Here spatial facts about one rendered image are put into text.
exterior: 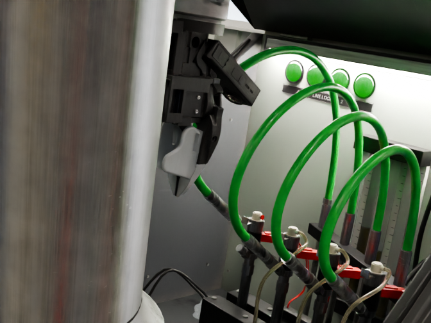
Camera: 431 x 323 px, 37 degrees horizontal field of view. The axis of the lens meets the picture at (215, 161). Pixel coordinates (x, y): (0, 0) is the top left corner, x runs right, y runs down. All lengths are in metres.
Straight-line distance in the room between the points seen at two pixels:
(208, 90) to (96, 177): 0.46
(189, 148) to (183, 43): 0.12
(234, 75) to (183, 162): 0.12
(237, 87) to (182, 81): 0.10
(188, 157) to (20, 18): 0.51
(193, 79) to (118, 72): 0.45
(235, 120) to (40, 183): 1.19
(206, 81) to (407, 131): 0.60
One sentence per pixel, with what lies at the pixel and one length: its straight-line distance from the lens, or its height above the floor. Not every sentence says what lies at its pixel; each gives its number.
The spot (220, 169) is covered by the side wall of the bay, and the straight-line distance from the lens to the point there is 1.45.
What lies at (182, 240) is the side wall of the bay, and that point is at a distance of 1.44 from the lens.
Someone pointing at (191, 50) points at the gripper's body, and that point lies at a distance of 0.73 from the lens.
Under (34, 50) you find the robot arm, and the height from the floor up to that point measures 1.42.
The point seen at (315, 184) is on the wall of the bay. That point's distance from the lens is 1.36.
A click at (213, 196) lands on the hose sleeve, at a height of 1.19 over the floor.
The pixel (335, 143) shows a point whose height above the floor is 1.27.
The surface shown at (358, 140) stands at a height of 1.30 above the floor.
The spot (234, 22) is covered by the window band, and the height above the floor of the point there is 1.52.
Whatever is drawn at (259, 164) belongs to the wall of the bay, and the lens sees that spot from 1.46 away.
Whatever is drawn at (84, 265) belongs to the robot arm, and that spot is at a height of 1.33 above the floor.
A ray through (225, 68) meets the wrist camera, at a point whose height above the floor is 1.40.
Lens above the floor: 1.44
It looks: 12 degrees down
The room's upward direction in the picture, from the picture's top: 9 degrees clockwise
